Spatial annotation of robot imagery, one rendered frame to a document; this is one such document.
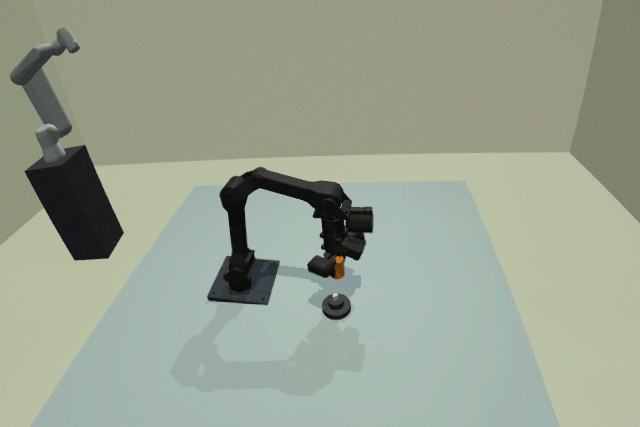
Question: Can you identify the orange knob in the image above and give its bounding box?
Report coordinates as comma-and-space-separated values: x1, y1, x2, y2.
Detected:
331, 256, 345, 279

